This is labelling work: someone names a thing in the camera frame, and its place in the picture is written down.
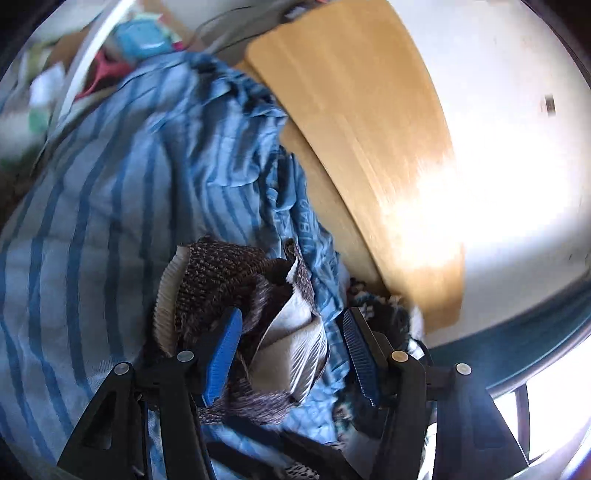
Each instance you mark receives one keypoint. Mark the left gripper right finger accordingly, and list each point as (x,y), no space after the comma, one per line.
(473,440)

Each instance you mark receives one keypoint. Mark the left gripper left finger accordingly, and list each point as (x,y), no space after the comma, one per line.
(110,440)

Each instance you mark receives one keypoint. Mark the dark floral pleated garment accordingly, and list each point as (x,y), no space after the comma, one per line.
(283,348)

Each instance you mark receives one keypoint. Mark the teal patterned knit sweater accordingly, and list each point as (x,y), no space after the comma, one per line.
(402,323)

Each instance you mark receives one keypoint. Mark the black white spotted cloth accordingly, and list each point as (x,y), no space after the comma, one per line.
(298,471)

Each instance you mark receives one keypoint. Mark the blue striped bed sheet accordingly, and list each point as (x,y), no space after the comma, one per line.
(186,147)

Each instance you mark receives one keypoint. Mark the wooden headboard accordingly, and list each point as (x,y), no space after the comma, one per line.
(353,81)

